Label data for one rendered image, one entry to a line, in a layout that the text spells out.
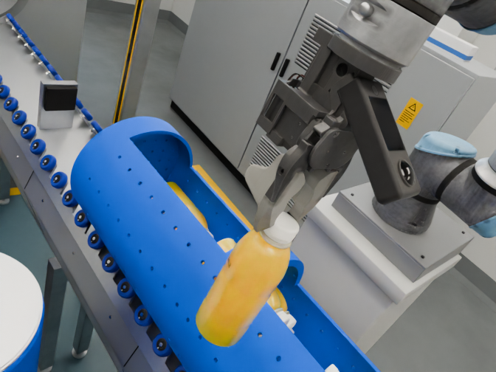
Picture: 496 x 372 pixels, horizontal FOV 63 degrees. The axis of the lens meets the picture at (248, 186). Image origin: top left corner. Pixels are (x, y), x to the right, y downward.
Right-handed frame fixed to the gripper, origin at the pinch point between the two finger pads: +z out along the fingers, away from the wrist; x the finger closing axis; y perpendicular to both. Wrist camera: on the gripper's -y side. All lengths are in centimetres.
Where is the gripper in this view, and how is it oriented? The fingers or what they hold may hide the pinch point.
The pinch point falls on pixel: (279, 224)
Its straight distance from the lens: 45.8
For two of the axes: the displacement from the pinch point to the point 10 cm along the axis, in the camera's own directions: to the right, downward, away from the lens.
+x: -7.0, 0.4, -7.1
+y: -5.6, -6.4, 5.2
